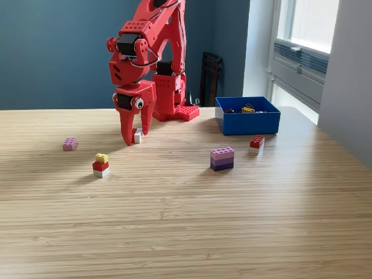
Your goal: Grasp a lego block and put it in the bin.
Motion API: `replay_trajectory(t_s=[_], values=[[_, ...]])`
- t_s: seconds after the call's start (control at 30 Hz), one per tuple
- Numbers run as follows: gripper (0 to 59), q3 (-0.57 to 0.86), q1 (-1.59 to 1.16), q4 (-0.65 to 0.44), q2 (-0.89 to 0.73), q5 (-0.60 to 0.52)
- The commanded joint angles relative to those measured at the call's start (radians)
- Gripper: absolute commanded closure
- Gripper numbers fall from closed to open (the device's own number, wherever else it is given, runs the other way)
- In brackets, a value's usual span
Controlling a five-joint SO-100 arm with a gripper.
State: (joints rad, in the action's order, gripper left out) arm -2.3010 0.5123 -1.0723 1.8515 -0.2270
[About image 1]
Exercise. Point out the blue plastic bin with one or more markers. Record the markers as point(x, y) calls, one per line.
point(250, 125)

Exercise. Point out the black chair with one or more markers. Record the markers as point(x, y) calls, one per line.
point(213, 81)

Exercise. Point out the lego figure red shirt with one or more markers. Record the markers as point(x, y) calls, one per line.
point(261, 111)

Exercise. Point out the dark red toy car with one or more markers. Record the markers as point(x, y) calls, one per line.
point(229, 110)

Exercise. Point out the pink lego brick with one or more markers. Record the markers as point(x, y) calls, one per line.
point(69, 144)

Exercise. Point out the red and white lego brick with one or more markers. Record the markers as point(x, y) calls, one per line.
point(138, 136)
point(257, 143)

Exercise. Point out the white framed window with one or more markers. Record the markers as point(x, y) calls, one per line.
point(314, 29)

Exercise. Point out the grey window vent grille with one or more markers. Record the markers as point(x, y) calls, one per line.
point(308, 59)

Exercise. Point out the pink and purple lego stack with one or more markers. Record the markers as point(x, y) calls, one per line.
point(222, 160)

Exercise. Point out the yellow toy digger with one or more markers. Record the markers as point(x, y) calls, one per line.
point(247, 109)

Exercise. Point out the yellow red white lego stack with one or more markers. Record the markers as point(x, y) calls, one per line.
point(100, 167)

